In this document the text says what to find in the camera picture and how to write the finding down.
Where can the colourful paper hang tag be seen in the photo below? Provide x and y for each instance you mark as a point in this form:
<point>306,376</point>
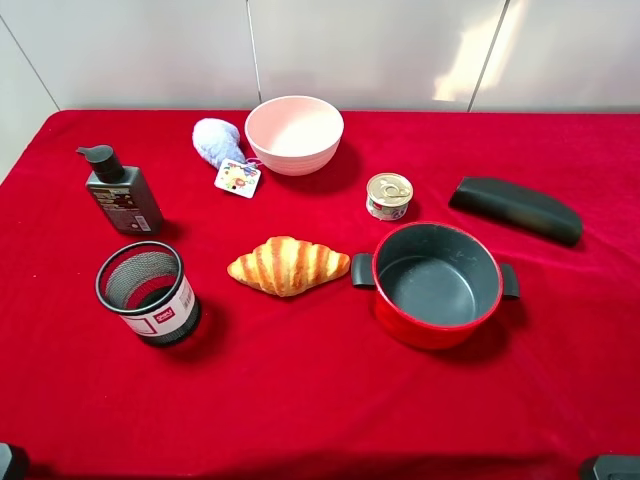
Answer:
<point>238,178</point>

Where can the fluffy lavender plush toy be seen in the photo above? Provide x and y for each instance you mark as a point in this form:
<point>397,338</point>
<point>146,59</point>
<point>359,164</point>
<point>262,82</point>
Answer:
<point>216,140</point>

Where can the striped croissant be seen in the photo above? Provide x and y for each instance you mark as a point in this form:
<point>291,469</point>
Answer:
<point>284,266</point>

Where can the small cat food can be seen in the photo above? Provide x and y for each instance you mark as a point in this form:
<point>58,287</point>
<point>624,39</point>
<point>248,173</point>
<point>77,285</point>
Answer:
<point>388,196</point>

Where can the pink ribbed bowl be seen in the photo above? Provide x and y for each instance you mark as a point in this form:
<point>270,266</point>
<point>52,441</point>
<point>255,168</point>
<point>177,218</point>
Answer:
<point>294,135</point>

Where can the black mesh pen holder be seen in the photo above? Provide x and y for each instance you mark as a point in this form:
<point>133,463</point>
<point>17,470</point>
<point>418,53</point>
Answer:
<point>144,283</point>

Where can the dark pump dispenser bottle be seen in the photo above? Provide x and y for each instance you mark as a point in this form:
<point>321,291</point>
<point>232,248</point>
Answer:
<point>121,192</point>

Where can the black glasses case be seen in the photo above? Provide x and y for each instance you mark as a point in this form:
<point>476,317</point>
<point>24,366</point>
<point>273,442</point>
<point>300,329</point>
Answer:
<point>519,206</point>

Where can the black object bottom right corner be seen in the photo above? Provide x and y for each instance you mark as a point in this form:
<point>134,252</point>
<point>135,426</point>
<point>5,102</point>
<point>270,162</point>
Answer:
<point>611,467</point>

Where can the black object corner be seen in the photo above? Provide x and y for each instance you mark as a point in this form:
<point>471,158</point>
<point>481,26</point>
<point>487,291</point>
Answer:
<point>611,467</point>
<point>14,462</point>

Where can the black object bottom left corner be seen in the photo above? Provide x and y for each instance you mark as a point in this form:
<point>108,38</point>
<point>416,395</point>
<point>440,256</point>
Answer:
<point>14,462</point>

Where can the red pot with black handles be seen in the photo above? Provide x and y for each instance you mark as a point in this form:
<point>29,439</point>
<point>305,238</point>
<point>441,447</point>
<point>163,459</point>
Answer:
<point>435,284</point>

